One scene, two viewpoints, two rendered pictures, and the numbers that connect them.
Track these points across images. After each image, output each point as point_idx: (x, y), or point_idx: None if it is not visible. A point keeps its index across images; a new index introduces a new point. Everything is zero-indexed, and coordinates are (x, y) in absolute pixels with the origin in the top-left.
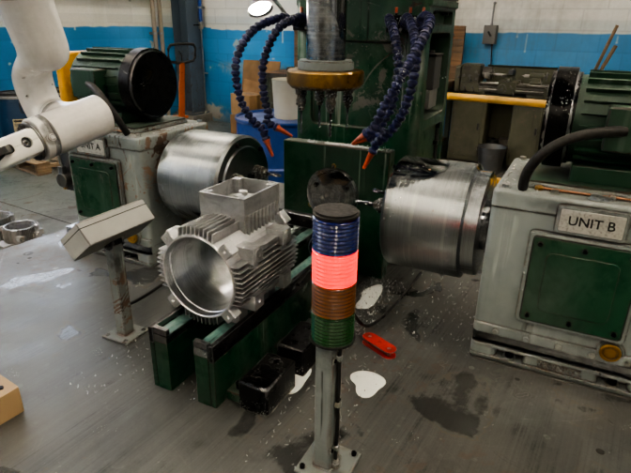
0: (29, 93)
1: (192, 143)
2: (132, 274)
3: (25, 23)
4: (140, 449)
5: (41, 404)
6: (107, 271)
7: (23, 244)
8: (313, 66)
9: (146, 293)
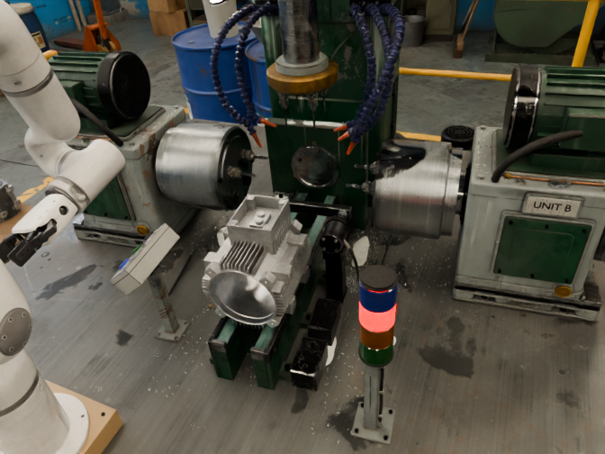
0: (42, 152)
1: (185, 144)
2: None
3: (41, 112)
4: (230, 439)
5: (134, 414)
6: None
7: None
8: (293, 71)
9: (173, 284)
